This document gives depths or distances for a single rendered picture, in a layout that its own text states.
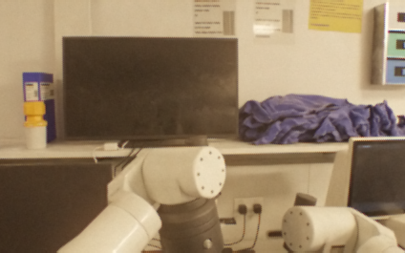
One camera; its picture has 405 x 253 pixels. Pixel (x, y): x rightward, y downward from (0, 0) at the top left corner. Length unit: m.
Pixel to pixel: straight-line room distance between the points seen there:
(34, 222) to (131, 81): 0.63
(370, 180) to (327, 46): 0.84
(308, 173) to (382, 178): 0.53
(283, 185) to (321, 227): 1.15
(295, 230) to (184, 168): 0.19
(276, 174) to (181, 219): 1.19
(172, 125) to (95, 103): 0.32
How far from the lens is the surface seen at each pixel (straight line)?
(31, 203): 1.09
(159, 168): 0.42
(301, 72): 1.72
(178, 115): 1.32
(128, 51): 1.35
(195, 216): 0.43
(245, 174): 1.54
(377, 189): 1.20
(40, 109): 1.36
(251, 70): 1.63
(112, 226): 0.37
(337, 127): 1.46
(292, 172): 1.62
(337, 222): 0.51
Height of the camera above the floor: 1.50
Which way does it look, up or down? 7 degrees down
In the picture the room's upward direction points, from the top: straight up
